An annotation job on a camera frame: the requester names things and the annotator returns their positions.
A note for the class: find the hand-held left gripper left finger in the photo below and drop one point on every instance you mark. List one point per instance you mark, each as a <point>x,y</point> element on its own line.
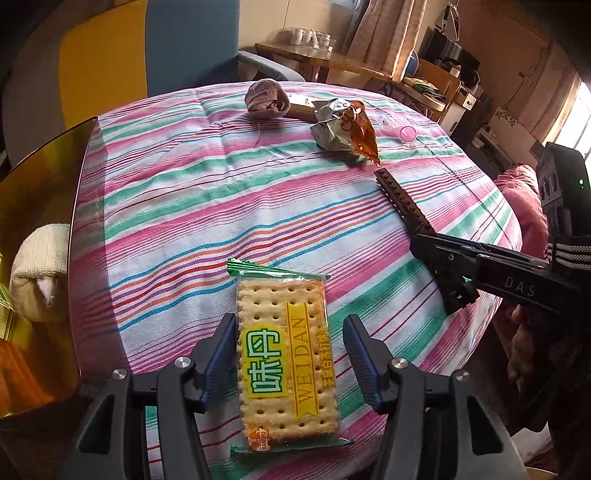
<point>219,364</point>

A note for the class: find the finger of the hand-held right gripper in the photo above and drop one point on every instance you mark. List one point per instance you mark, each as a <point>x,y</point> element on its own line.
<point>498,254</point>
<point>443,263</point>

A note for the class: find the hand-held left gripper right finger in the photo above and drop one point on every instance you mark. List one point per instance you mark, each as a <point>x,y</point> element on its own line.
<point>362,364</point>

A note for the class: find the cracker packet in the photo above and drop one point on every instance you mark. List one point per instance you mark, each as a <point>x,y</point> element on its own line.
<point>281,346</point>

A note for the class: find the brown toy brick plate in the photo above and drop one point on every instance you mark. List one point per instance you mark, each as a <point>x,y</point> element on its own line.
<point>401,198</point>

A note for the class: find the cream sock ball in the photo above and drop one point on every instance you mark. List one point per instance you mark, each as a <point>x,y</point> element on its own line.
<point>39,258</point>

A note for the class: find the green yellow packet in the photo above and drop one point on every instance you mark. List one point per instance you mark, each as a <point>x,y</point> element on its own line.
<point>5,314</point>

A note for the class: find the gold metal tin container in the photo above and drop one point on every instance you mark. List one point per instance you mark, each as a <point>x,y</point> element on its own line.
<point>27,194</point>

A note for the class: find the person's right hand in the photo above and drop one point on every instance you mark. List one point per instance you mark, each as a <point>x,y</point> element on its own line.
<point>531,364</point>

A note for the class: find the pink cushion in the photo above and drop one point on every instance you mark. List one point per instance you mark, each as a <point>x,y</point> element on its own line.
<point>524,198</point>

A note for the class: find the floral patterned box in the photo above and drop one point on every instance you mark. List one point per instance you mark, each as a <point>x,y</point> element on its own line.
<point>512,129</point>

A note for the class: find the white storage box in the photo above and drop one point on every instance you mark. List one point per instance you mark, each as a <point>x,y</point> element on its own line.
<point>459,110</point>

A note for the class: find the window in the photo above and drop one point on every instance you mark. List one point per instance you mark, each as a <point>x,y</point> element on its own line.
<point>577,120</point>

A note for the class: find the silver orange snack wrapper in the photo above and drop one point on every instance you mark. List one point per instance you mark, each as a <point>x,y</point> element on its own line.
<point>332,129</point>

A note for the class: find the green yellow cloth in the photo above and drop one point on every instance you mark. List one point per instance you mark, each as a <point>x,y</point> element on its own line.
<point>422,87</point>

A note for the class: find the striped pink green tablecloth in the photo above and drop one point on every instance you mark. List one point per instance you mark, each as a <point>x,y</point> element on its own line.
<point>184,184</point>

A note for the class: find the wooden chair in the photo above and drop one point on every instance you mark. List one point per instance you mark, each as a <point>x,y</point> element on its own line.
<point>443,76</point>

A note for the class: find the blue round ball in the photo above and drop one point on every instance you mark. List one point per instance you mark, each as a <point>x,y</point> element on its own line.
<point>414,63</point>

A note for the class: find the brown snack bar packet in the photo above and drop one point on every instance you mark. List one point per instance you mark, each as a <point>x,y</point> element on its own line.
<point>302,112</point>

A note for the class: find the black appliance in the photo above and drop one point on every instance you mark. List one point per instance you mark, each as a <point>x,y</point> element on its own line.
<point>443,48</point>

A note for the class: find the wooden side table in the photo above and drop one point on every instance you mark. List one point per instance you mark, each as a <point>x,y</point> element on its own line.
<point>332,57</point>

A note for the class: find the beige curtain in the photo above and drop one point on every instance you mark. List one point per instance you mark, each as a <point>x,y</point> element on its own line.
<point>392,32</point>

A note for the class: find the brown sock ball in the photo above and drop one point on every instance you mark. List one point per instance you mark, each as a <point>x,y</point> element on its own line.
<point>268,99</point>

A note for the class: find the tray of glass cups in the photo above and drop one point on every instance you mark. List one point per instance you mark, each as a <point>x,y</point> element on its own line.
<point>304,37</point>

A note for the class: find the grey yellow blue chair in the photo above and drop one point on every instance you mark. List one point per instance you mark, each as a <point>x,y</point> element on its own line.
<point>184,46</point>

